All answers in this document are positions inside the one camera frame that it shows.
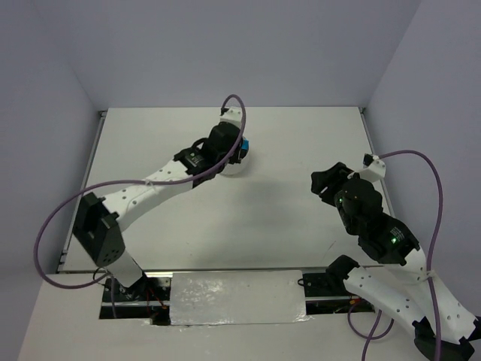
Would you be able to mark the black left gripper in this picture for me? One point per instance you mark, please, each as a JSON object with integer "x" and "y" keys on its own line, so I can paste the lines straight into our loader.
{"x": 236, "y": 157}

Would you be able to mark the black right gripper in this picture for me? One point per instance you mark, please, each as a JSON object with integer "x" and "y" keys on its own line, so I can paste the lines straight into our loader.
{"x": 331, "y": 177}

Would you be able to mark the blue capped black highlighter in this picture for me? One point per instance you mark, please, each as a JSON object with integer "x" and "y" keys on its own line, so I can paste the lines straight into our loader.
{"x": 244, "y": 148}

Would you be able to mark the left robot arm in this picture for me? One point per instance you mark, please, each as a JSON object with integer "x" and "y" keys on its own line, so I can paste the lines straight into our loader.
{"x": 100, "y": 221}

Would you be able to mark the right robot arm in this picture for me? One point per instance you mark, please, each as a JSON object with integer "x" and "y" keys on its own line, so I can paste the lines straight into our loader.
{"x": 441, "y": 327}

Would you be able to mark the white round divided organizer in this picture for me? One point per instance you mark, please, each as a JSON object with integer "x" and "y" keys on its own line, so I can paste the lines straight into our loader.
{"x": 235, "y": 169}

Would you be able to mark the silver foil covered plate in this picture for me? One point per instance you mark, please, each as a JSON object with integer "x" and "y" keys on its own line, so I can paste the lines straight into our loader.
{"x": 237, "y": 298}

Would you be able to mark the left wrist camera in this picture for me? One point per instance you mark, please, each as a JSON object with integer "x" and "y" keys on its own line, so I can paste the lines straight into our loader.
{"x": 231, "y": 115}

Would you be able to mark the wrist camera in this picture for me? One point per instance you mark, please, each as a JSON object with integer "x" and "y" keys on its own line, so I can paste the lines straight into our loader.
{"x": 373, "y": 168}
{"x": 231, "y": 115}

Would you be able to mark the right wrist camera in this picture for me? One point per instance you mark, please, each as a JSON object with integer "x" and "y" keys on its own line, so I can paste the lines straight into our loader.
{"x": 373, "y": 168}

